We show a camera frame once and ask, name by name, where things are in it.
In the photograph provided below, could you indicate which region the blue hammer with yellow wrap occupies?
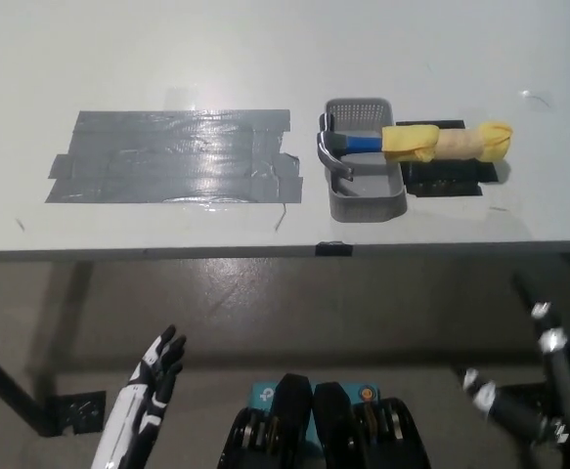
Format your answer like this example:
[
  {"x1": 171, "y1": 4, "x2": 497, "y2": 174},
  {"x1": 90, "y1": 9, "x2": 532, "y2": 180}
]
[{"x1": 316, "y1": 112, "x2": 514, "y2": 178}]

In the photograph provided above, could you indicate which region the black square tape patch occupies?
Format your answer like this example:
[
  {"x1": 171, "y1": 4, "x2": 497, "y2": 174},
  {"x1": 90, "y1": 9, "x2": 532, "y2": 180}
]
[{"x1": 394, "y1": 118, "x2": 500, "y2": 198}]

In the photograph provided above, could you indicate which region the black table leg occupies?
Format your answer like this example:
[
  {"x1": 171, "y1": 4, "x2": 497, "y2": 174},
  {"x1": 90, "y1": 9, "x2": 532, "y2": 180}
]
[{"x1": 0, "y1": 334, "x2": 54, "y2": 436}]

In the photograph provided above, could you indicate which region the grey perforated plastic basket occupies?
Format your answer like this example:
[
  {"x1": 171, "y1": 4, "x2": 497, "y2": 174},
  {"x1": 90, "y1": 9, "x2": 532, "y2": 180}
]
[{"x1": 324, "y1": 97, "x2": 408, "y2": 222}]

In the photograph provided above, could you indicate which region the white and black left hand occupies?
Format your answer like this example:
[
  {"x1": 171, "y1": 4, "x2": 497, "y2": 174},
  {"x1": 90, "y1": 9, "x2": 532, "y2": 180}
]
[{"x1": 91, "y1": 324, "x2": 188, "y2": 469}]

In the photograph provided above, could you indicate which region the grey duct tape patch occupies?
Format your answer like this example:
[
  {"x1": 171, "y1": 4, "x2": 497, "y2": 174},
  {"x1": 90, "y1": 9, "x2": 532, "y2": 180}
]
[{"x1": 43, "y1": 109, "x2": 305, "y2": 205}]

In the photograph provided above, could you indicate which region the black right hand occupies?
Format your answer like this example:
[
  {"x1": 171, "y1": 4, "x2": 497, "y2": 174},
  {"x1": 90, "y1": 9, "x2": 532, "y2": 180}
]
[{"x1": 461, "y1": 300, "x2": 570, "y2": 469}]

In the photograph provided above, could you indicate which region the small black tape strip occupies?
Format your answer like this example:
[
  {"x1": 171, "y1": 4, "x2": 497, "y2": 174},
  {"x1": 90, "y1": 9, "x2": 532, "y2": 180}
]
[{"x1": 315, "y1": 240, "x2": 354, "y2": 258}]

